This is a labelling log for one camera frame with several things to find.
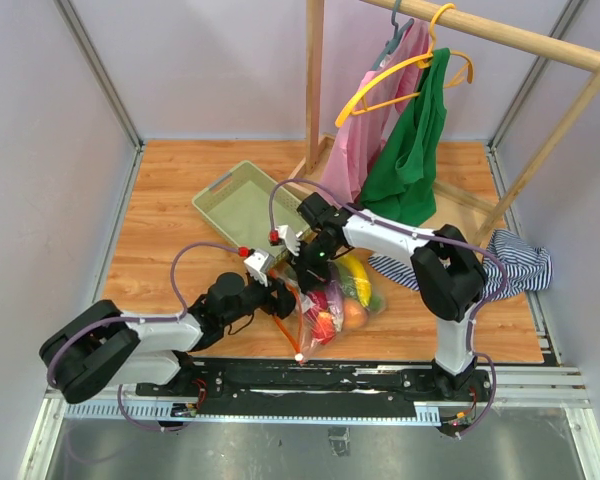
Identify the fake green leafy vegetable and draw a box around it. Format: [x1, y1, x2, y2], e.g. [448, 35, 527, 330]
[337, 264, 386, 314]

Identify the fake peach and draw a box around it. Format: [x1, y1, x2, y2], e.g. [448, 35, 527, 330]
[342, 298, 368, 330]

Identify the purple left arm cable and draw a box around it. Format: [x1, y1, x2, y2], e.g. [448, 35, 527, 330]
[47, 242, 254, 391]

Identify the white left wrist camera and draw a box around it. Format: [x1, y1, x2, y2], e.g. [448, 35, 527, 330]
[244, 249, 275, 287]

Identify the grey-blue clothes hanger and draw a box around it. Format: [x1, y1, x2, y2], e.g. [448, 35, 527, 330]
[371, 0, 414, 71]

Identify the fake purple eggplant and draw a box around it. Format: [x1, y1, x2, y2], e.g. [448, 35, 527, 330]
[325, 273, 344, 332]

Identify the green tank top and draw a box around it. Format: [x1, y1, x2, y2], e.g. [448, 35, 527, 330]
[358, 48, 451, 227]

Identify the yellow clothes hanger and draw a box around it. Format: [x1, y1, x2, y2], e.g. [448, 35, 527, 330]
[334, 3, 475, 129]

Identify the fake strawberry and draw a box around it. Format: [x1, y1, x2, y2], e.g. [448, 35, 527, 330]
[311, 311, 337, 345]

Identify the clear zip top bag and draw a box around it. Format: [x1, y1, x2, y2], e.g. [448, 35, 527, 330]
[274, 253, 386, 364]

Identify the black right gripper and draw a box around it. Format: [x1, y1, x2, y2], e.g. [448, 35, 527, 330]
[285, 236, 340, 294]

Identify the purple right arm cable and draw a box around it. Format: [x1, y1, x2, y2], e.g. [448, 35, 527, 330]
[267, 179, 509, 436]

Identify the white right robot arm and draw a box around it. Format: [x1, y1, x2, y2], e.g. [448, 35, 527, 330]
[276, 193, 487, 400]

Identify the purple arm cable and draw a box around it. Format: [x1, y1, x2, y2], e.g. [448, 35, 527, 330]
[47, 242, 254, 391]
[267, 179, 509, 436]

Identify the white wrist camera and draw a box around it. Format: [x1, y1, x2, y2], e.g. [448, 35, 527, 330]
[273, 225, 300, 256]
[244, 249, 275, 287]

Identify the light green plastic basket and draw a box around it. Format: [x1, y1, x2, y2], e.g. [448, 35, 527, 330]
[191, 161, 311, 260]

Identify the pink shirt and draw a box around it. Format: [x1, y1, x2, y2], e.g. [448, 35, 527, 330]
[320, 19, 430, 202]

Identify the fake red apple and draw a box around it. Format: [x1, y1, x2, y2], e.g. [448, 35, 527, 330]
[307, 290, 329, 312]

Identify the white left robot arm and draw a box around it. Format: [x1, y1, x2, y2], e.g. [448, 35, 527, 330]
[39, 272, 296, 404]

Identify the wooden clothes rack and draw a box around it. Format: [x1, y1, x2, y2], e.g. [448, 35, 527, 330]
[289, 1, 600, 245]

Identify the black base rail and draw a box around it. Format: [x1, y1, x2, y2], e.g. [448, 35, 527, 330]
[74, 355, 501, 431]

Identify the fake yellow banana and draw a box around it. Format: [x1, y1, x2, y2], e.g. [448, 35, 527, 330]
[341, 254, 372, 307]

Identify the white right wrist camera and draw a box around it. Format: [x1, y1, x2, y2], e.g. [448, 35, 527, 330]
[273, 225, 300, 256]

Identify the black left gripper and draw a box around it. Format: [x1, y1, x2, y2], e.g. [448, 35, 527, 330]
[222, 271, 304, 327]

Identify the blue striped cloth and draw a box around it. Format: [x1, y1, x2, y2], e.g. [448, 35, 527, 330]
[368, 229, 553, 301]

